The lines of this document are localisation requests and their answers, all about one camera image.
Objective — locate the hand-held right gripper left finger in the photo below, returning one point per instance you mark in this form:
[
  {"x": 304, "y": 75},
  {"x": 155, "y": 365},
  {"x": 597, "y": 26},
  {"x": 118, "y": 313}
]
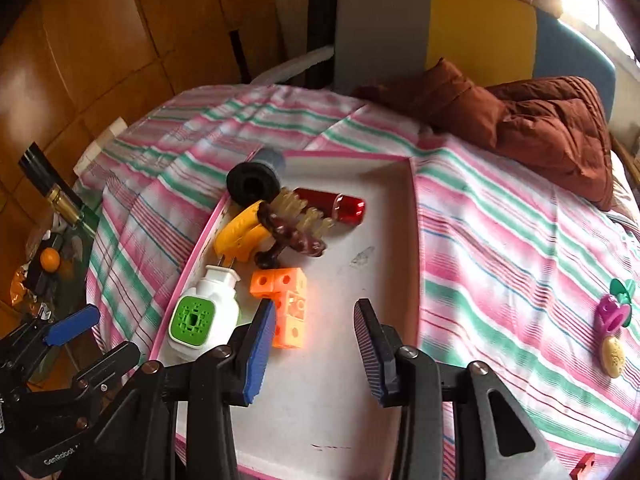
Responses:
[{"x": 260, "y": 355}]

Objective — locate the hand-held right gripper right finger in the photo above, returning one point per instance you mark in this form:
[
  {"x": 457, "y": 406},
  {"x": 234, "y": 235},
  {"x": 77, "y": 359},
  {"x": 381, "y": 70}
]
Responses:
[{"x": 370, "y": 355}]

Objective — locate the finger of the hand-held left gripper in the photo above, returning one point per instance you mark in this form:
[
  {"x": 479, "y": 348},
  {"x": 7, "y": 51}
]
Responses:
[
  {"x": 112, "y": 362},
  {"x": 72, "y": 324}
]

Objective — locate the orange cube block piece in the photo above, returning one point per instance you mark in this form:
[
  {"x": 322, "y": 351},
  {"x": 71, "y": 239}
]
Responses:
[{"x": 287, "y": 305}]

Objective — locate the white green plug-in device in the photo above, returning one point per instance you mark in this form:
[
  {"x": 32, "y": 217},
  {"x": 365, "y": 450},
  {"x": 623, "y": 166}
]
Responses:
[{"x": 215, "y": 290}]

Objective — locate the white tray with pink rim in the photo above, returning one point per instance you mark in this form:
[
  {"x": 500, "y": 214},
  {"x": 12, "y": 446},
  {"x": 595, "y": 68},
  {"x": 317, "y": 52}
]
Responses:
[{"x": 350, "y": 270}]

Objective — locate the brown knobbed comb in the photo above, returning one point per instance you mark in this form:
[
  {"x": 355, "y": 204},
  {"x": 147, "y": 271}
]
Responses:
[{"x": 295, "y": 240}]

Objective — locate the yellow plastic cover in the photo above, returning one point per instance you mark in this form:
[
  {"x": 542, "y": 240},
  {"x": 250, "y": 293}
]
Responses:
[{"x": 235, "y": 232}]

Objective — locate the red translucent case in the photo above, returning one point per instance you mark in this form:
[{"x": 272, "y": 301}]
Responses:
[{"x": 350, "y": 208}]

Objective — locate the black plastic cylinder cap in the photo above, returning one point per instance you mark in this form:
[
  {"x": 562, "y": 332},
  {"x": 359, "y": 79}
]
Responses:
[{"x": 250, "y": 182}]

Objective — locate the glass side table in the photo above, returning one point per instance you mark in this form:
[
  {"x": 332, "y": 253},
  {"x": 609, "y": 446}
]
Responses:
[{"x": 80, "y": 260}]

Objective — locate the orange wrapper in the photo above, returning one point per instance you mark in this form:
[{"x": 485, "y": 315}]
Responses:
[{"x": 20, "y": 285}]

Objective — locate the small orange ball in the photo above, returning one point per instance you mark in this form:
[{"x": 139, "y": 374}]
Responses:
[{"x": 50, "y": 259}]

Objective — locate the black tube with brass fitting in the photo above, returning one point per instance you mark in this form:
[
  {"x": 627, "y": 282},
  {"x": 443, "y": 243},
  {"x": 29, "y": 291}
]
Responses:
[{"x": 42, "y": 170}]

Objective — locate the pink green striped bedsheet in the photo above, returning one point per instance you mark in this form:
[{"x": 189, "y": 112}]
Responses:
[{"x": 500, "y": 260}]

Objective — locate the pink plastic toy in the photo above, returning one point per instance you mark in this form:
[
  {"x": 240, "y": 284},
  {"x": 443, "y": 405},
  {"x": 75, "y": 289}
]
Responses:
[{"x": 607, "y": 312}]

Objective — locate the small red plastic piece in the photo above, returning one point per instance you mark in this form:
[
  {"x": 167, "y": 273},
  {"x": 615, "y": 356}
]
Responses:
[{"x": 585, "y": 465}]

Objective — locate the pale yellow plastic toy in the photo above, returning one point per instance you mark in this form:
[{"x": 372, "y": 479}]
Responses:
[{"x": 612, "y": 355}]

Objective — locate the green plastic toy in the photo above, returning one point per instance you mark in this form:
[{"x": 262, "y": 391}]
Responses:
[{"x": 625, "y": 290}]

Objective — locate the brown down jacket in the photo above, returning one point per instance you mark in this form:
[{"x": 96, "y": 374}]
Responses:
[{"x": 550, "y": 125}]

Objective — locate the white plastic armrest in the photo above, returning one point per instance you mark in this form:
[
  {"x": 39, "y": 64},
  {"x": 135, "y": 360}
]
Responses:
[{"x": 300, "y": 65}]

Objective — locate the grey yellow blue headboard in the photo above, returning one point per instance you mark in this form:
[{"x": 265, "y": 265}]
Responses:
[{"x": 475, "y": 25}]

